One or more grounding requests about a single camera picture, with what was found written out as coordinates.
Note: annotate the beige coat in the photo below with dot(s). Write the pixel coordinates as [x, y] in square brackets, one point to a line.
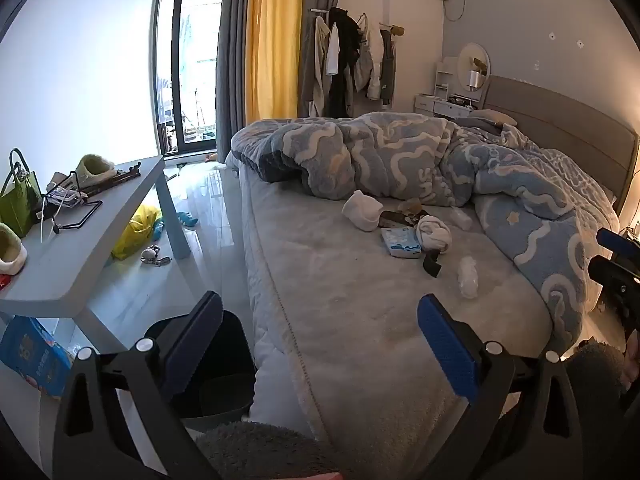
[317, 65]

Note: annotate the clothes on rack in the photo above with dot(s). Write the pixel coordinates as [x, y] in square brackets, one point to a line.
[317, 10]

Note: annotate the small clear plastic wrapper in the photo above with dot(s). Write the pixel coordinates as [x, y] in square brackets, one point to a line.
[461, 217]

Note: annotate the blue cardboard box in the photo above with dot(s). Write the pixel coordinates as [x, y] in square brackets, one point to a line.
[32, 355]

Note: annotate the white desktop shelf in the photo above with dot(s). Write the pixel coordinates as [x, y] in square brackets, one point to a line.
[445, 77]

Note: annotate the white knit sock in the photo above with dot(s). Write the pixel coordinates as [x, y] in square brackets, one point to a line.
[361, 210]

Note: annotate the yellow curtain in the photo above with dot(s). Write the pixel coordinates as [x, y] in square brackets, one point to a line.
[272, 40]

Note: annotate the yellow plastic bag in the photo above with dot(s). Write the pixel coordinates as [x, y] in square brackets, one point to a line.
[135, 232]

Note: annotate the black trash bin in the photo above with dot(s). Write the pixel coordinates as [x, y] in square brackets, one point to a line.
[225, 360]

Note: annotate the green handbag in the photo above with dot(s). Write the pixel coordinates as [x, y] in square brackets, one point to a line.
[20, 205]

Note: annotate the white vanity table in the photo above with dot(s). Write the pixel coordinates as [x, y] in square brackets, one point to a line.
[440, 105]

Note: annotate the white shirt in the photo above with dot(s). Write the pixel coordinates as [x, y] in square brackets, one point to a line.
[332, 50]

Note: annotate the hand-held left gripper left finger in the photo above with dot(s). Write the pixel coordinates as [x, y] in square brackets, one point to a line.
[197, 340]

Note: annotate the dark wooden sticks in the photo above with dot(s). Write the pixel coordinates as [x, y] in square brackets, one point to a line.
[115, 180]

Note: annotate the grey upholstered headboard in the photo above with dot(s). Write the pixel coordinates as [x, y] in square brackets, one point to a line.
[565, 125]

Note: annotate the black wrapper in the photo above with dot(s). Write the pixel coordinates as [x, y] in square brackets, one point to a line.
[431, 266]

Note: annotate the round mirror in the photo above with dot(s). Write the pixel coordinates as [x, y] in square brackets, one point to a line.
[474, 62]

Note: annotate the clear plastic bottle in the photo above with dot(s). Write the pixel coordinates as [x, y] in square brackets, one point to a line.
[468, 277]

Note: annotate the grey pillow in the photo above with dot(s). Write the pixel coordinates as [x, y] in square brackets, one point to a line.
[500, 117]

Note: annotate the bed with grey sheet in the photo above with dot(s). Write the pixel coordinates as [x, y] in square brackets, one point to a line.
[340, 310]

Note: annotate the teal toy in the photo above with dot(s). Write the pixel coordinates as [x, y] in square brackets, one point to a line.
[158, 229]

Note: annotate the blue wave-patterned fleece blanket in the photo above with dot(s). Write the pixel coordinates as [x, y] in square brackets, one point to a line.
[400, 155]

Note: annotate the white socks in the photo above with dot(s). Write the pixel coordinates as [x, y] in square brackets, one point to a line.
[434, 232]

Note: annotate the blue geometric patterned quilt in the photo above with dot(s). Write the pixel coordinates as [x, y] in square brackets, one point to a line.
[575, 172]

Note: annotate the brown tape roll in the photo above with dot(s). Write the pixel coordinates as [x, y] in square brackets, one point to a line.
[414, 206]

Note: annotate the dark grey garment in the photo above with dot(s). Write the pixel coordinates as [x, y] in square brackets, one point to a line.
[387, 75]

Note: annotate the bedside table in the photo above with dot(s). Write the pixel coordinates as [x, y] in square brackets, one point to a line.
[631, 232]

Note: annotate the black garment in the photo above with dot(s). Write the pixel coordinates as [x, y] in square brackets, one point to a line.
[345, 50]

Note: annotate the black-framed glass door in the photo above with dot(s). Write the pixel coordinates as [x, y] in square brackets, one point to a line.
[177, 60]

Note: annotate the cream fleece slipper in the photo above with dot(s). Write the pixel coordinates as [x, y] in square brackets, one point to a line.
[11, 252]
[95, 169]

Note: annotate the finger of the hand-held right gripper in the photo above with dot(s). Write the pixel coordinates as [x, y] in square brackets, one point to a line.
[617, 245]
[612, 275]

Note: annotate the white padded jacket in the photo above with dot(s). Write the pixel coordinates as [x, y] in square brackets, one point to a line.
[372, 55]

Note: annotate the white papers pile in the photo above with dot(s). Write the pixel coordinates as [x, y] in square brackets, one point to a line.
[64, 192]

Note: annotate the orange floor object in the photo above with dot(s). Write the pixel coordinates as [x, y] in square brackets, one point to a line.
[211, 157]

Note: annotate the blue toy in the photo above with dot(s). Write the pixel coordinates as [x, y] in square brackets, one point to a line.
[186, 218]

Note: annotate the blue tissue packet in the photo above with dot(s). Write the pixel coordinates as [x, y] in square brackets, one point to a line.
[400, 242]

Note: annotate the light blue table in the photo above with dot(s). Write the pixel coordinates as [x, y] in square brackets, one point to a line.
[75, 255]

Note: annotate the person's left forearm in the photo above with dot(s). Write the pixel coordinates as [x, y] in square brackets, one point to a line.
[265, 452]

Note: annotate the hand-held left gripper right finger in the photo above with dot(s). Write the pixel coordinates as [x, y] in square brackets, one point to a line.
[445, 345]

